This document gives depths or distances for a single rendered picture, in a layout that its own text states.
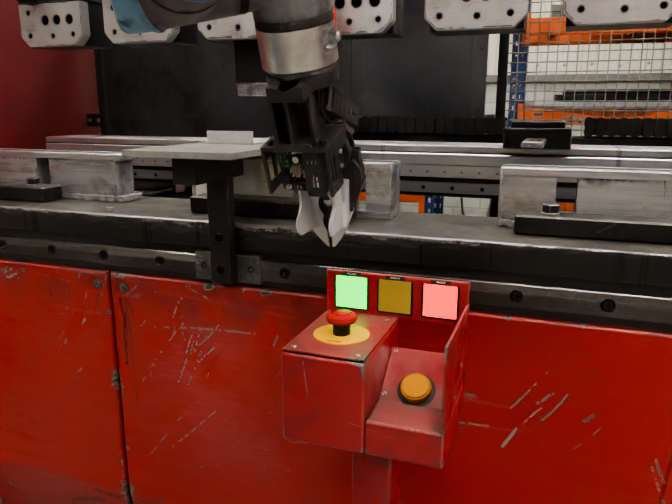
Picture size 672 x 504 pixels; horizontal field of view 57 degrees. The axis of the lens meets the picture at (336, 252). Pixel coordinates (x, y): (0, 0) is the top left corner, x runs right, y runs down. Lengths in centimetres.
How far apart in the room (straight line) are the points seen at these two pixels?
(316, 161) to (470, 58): 99
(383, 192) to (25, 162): 78
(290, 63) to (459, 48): 100
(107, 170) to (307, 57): 79
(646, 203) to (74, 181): 106
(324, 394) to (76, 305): 66
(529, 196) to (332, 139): 47
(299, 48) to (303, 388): 39
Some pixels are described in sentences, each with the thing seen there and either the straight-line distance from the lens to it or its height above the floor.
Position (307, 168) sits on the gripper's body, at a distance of 61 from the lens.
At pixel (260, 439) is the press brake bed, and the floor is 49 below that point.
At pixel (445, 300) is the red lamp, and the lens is 83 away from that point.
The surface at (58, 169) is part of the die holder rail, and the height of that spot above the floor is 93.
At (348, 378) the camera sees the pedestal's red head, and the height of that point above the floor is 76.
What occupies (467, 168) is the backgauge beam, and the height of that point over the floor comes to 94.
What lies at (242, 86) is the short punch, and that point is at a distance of 117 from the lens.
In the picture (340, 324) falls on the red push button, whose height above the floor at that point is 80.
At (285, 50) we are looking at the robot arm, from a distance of 59.
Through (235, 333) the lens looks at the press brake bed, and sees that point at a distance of 108.
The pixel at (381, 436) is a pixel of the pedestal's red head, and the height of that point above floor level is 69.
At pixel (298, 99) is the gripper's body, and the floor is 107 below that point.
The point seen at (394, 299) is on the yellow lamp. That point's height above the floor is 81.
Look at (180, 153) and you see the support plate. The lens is 90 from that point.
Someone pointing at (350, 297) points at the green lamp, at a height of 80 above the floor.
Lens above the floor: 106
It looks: 13 degrees down
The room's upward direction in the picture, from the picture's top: straight up
